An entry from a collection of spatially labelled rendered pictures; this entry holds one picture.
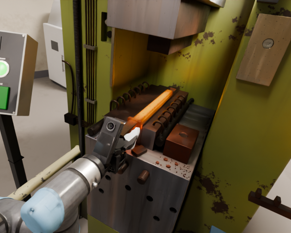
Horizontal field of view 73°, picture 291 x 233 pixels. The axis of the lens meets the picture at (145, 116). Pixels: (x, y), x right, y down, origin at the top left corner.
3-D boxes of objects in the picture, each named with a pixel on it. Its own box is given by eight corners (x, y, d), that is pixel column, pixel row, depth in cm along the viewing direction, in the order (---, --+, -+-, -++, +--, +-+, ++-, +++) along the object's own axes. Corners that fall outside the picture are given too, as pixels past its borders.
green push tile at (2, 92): (6, 109, 64) (8, 86, 65) (-18, 106, 64) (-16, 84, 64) (9, 109, 66) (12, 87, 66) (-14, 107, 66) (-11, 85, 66)
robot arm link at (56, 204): (21, 228, 38) (12, 199, 34) (64, 188, 47) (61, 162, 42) (51, 249, 35) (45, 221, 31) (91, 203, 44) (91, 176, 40)
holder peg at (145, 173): (143, 186, 60) (145, 180, 58) (136, 182, 61) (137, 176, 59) (149, 177, 63) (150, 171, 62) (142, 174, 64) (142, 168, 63)
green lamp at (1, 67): (1, 77, 64) (-2, 64, 62) (-8, 74, 65) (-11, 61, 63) (11, 75, 67) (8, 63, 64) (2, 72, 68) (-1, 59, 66)
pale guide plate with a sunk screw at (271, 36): (269, 86, 54) (300, 18, 46) (235, 78, 57) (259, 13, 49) (268, 84, 56) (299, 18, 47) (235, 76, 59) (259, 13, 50)
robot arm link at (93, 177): (62, 162, 43) (93, 177, 40) (77, 150, 46) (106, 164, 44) (64, 186, 46) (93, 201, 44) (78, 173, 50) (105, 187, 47)
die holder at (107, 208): (162, 258, 78) (189, 180, 56) (87, 213, 90) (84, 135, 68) (194, 171, 124) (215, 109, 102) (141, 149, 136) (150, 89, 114)
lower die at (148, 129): (152, 150, 66) (156, 130, 62) (103, 130, 72) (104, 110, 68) (184, 106, 100) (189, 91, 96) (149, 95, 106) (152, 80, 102)
